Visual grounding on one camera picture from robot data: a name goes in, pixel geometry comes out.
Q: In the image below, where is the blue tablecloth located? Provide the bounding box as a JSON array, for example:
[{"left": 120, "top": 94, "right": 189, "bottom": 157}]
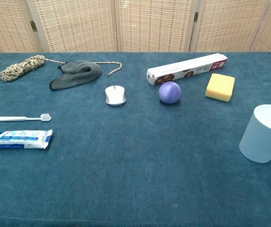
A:
[{"left": 0, "top": 52, "right": 271, "bottom": 227}]

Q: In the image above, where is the purple ball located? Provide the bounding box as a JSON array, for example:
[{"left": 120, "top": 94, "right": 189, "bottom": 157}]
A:
[{"left": 158, "top": 81, "right": 181, "bottom": 104}]

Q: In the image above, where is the gray folded cloth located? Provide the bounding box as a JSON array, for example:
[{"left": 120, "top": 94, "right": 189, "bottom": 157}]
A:
[{"left": 49, "top": 60, "right": 103, "bottom": 91}]

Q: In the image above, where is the long white wrap box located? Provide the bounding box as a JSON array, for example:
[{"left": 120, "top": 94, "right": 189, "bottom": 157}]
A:
[{"left": 146, "top": 53, "right": 228, "bottom": 86}]

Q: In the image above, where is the white computer mouse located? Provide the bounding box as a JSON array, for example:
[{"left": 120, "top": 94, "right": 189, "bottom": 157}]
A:
[{"left": 105, "top": 85, "right": 127, "bottom": 106}]

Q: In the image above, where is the white cup with handle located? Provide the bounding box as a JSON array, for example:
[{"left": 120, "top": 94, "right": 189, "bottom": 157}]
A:
[{"left": 239, "top": 104, "right": 271, "bottom": 164}]

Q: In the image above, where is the beige braided rope bundle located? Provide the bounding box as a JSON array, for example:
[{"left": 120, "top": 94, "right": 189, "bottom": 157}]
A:
[{"left": 0, "top": 54, "right": 123, "bottom": 82}]

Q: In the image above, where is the blue white toothpaste tube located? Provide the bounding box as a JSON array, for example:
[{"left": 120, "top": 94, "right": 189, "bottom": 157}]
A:
[{"left": 0, "top": 129, "right": 54, "bottom": 150}]

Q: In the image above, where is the yellow sponge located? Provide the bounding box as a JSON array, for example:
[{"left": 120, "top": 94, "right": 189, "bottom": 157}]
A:
[{"left": 205, "top": 73, "right": 235, "bottom": 103}]

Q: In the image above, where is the white toothbrush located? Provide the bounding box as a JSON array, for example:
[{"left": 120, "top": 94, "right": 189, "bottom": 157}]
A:
[{"left": 0, "top": 113, "right": 52, "bottom": 122}]

